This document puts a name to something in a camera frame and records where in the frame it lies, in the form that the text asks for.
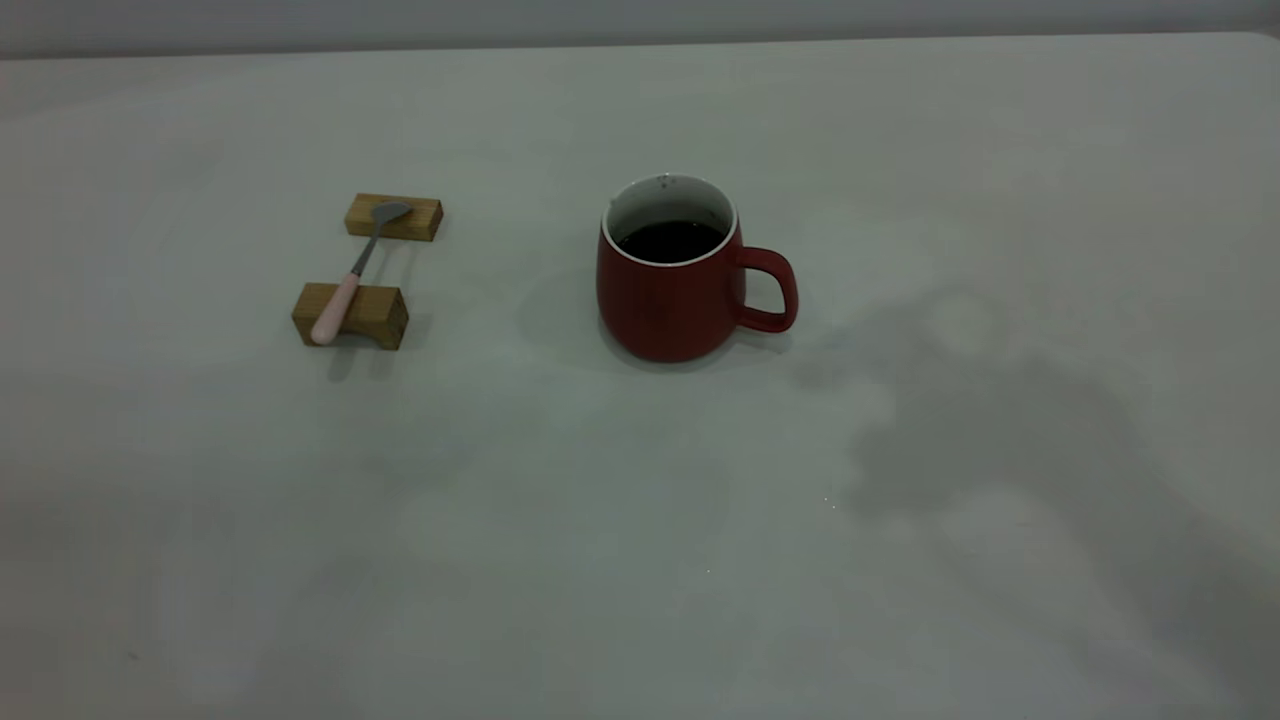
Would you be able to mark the red ceramic mug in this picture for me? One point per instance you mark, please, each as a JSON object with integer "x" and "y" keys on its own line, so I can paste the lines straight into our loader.
{"x": 665, "y": 310}

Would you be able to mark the flat wooden block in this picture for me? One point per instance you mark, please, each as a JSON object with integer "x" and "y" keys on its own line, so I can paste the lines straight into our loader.
{"x": 422, "y": 222}

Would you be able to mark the arched wooden block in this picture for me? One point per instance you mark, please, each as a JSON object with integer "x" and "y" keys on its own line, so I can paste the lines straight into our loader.
{"x": 385, "y": 315}

